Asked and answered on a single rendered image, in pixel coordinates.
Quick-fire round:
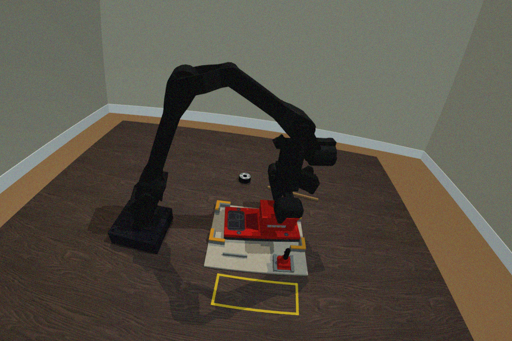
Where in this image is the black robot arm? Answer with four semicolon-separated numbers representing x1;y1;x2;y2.
128;62;337;232

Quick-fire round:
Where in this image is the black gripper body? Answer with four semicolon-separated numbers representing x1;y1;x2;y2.
268;161;304;219

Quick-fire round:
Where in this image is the black toy car wheel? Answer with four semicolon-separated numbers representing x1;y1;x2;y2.
239;173;251;184

